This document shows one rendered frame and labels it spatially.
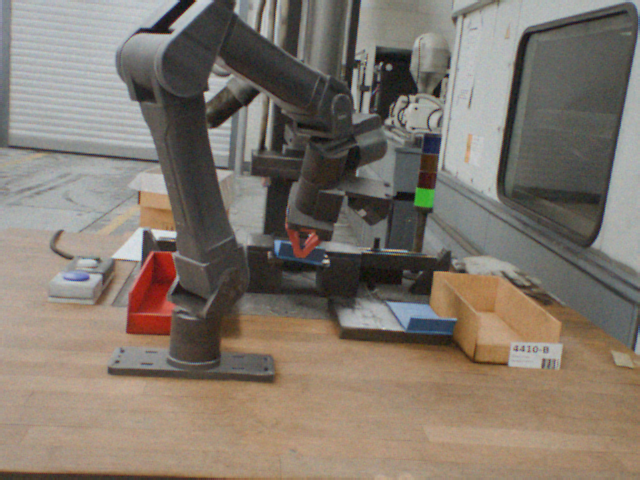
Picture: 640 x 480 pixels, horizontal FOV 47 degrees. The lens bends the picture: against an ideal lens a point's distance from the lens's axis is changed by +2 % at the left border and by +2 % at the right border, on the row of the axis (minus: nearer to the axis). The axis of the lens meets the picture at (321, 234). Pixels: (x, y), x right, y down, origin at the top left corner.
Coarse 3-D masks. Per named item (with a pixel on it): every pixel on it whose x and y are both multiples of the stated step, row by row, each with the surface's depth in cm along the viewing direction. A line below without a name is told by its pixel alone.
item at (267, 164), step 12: (288, 132) 134; (300, 144) 122; (252, 156) 123; (264, 156) 123; (276, 156) 124; (288, 156) 125; (300, 156) 126; (252, 168) 123; (264, 168) 123; (276, 168) 124; (288, 168) 124; (300, 168) 124; (264, 180) 131; (288, 180) 128
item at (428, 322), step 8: (392, 304) 121; (400, 304) 121; (408, 304) 122; (416, 304) 122; (392, 312) 118; (400, 312) 117; (424, 312) 118; (432, 312) 119; (400, 320) 113; (408, 320) 113; (416, 320) 107; (424, 320) 107; (432, 320) 107; (440, 320) 107; (448, 320) 107; (456, 320) 108; (408, 328) 108; (416, 328) 108; (424, 328) 108; (432, 328) 108; (440, 328) 109; (448, 328) 109
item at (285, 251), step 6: (276, 240) 126; (282, 246) 112; (288, 246) 112; (300, 246) 111; (282, 252) 112; (288, 252) 112; (312, 252) 112; (318, 252) 112; (324, 252) 112; (282, 258) 113; (288, 258) 113; (294, 258) 113; (300, 258) 113; (306, 258) 113; (312, 258) 113; (318, 258) 113; (318, 264) 113
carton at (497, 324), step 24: (432, 288) 127; (456, 288) 128; (480, 288) 128; (504, 288) 125; (456, 312) 113; (480, 312) 129; (504, 312) 125; (528, 312) 115; (456, 336) 112; (480, 336) 115; (504, 336) 117; (528, 336) 114; (552, 336) 106; (480, 360) 104; (504, 360) 105; (528, 360) 105; (552, 360) 105
